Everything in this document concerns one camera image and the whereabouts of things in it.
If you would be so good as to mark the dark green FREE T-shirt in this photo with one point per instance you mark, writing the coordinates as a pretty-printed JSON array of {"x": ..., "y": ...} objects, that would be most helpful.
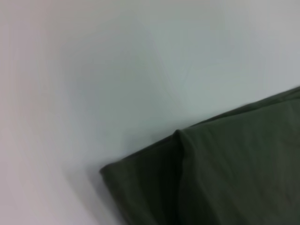
[{"x": 222, "y": 175}]

